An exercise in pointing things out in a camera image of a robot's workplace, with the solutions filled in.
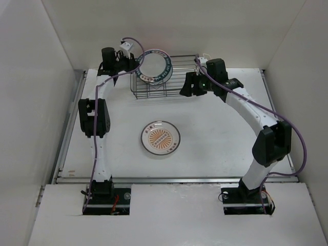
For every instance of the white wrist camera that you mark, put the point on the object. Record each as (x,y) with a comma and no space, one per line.
(126,48)
(201,61)

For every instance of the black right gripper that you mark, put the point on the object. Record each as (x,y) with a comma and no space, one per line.
(192,78)

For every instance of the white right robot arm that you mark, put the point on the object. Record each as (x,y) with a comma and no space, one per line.
(273,137)

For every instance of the orange sunburst pattern plate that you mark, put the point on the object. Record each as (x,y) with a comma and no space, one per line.
(160,138)

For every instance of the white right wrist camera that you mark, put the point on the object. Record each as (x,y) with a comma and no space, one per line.
(201,61)

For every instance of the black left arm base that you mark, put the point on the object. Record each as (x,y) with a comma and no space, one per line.
(105,198)

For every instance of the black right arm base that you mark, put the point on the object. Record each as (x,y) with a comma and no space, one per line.
(238,200)

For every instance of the green rimmed white plate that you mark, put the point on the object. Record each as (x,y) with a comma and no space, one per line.
(156,69)

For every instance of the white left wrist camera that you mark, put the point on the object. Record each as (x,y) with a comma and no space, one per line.
(126,48)

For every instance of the metal wire dish rack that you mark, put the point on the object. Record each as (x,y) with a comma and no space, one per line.
(182,64)

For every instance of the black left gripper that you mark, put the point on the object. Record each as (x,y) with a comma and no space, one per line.
(131,63)

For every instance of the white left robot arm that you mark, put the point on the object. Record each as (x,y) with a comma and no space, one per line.
(93,111)

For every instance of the metal table edge rail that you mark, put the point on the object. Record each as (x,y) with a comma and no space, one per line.
(150,180)

